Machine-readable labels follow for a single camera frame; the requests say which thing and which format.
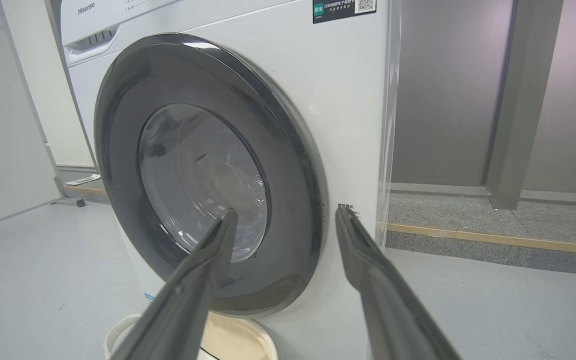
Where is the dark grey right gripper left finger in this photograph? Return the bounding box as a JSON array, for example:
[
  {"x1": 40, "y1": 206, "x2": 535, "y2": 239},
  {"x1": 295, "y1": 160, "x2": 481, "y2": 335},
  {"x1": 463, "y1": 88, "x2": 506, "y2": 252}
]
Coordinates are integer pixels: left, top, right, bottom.
[{"x1": 110, "y1": 208, "x2": 239, "y2": 360}]

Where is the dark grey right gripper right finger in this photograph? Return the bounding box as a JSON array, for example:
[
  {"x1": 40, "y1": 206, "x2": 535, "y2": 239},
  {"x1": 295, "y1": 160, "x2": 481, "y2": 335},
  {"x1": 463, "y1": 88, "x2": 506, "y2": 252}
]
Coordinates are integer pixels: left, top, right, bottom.
[{"x1": 335, "y1": 206, "x2": 462, "y2": 360}]

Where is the dark grey round washer door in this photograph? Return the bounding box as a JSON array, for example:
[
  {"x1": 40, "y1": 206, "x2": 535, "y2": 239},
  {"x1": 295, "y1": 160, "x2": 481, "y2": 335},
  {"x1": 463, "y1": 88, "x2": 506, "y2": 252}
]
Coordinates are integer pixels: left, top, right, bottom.
[{"x1": 94, "y1": 33, "x2": 329, "y2": 319}]

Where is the cream fabric laundry basket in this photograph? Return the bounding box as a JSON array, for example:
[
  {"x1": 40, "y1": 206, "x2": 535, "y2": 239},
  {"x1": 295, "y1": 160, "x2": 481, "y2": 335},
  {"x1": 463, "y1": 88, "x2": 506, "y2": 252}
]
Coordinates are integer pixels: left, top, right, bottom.
[{"x1": 103, "y1": 312, "x2": 280, "y2": 360}]

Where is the clear glass door bowl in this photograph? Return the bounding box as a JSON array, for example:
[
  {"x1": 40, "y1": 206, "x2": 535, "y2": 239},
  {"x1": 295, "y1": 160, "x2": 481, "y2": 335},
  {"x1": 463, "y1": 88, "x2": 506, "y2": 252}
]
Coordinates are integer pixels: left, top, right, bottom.
[{"x1": 138, "y1": 103, "x2": 270, "y2": 264}]

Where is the white front-load washing machine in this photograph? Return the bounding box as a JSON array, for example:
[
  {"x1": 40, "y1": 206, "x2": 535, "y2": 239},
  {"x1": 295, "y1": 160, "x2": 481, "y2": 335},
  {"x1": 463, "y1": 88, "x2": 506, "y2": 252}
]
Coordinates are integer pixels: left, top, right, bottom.
[{"x1": 59, "y1": 0, "x2": 402, "y2": 360}]

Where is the printed text notice sticker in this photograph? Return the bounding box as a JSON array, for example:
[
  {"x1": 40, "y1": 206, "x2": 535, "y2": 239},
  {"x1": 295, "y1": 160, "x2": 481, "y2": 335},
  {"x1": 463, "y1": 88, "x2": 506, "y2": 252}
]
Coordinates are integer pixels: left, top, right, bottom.
[{"x1": 337, "y1": 202, "x2": 362, "y2": 221}]

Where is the wooden floor strip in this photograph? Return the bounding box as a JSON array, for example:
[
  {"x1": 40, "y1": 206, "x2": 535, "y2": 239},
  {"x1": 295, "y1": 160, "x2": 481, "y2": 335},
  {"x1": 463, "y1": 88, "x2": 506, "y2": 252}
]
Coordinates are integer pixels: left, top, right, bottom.
[{"x1": 385, "y1": 222, "x2": 576, "y2": 257}]

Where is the white detergent drawer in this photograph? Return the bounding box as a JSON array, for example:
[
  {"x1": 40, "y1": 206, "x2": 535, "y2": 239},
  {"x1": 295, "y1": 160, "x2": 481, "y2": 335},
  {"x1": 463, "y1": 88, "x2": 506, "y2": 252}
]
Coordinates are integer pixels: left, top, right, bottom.
[{"x1": 63, "y1": 22, "x2": 124, "y2": 66}]

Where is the black energy label sticker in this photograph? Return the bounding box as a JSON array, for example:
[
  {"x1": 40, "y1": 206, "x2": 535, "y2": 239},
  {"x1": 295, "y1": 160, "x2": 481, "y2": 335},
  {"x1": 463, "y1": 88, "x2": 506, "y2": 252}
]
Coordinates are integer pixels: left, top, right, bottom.
[{"x1": 312, "y1": 0, "x2": 377, "y2": 24}]

